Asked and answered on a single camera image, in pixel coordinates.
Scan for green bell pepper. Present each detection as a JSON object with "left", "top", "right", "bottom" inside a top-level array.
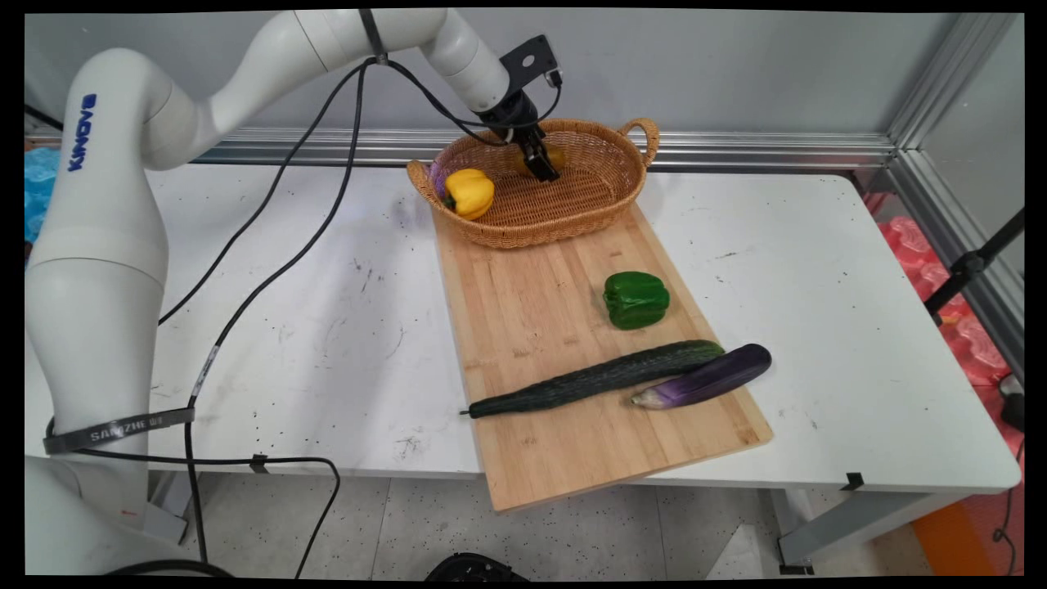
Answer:
[{"left": 603, "top": 271, "right": 672, "bottom": 331}]

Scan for red foam floor mat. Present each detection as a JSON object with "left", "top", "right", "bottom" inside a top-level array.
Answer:
[{"left": 863, "top": 192, "right": 1025, "bottom": 573}]

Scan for purple eggplant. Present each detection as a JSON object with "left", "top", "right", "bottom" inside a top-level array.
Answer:
[{"left": 630, "top": 344, "right": 773, "bottom": 411}]

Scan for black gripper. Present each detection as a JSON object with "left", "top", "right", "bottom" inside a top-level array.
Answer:
[{"left": 474, "top": 86, "right": 563, "bottom": 183}]

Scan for aluminium frame side rail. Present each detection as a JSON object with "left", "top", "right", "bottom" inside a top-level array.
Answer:
[{"left": 887, "top": 151, "right": 1025, "bottom": 379}]

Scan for woven wicker basket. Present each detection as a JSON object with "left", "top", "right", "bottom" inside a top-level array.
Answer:
[{"left": 407, "top": 117, "right": 661, "bottom": 250}]

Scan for black box with cable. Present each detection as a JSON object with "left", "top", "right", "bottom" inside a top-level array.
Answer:
[{"left": 998, "top": 372, "right": 1025, "bottom": 434}]

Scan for aluminium frame corner post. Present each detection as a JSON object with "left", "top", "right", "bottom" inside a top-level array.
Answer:
[{"left": 887, "top": 12, "right": 1023, "bottom": 152}]

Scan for horizontal aluminium frame rail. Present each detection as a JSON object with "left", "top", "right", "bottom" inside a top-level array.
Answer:
[{"left": 25, "top": 115, "right": 896, "bottom": 173}]

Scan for thin black camera cable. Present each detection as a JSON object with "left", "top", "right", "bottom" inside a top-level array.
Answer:
[{"left": 384, "top": 59, "right": 567, "bottom": 132}]

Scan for yellow bell pepper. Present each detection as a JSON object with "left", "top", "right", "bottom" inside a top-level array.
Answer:
[{"left": 443, "top": 168, "right": 497, "bottom": 221}]

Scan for grey table leg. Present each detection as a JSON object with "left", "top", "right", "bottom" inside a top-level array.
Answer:
[
  {"left": 147, "top": 470, "right": 201, "bottom": 545},
  {"left": 769, "top": 489, "right": 970, "bottom": 575}
]

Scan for grey printed velcro strap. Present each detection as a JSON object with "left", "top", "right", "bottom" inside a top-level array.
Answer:
[{"left": 43, "top": 407, "right": 197, "bottom": 456}]

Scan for black round floor object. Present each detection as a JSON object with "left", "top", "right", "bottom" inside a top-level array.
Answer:
[{"left": 425, "top": 552, "right": 528, "bottom": 582}]

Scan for thick black gripper cable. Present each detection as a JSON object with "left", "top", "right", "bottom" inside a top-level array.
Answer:
[{"left": 378, "top": 56, "right": 516, "bottom": 150}]

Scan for black tripod stand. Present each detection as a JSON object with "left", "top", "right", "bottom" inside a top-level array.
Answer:
[{"left": 924, "top": 209, "right": 1025, "bottom": 328}]

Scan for long dark green cucumber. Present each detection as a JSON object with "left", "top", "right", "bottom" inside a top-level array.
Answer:
[{"left": 460, "top": 339, "right": 726, "bottom": 420}]

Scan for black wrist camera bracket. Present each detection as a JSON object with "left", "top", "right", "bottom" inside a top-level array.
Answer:
[{"left": 501, "top": 34, "right": 565, "bottom": 89}]

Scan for bamboo cutting board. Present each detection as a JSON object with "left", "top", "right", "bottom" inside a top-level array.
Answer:
[{"left": 431, "top": 200, "right": 775, "bottom": 515}]

